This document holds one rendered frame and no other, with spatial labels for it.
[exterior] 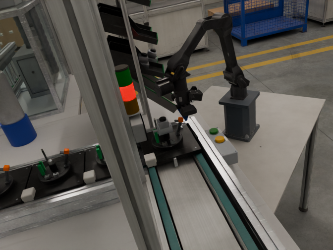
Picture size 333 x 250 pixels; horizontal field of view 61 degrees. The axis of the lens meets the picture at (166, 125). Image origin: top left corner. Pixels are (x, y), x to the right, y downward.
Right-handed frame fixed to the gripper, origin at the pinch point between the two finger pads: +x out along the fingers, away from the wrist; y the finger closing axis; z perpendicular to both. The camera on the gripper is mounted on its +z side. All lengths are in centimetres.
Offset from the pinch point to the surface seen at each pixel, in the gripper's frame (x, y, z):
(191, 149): 11.5, -10.2, -2.2
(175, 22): 49, 391, 92
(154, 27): 48, 394, 55
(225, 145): 12.7, -12.8, 12.0
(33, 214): 15, -17, -69
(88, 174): 8.9, -10.5, -45.2
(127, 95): -24.8, -21.5, -21.6
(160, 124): 0.3, -2.4, -11.8
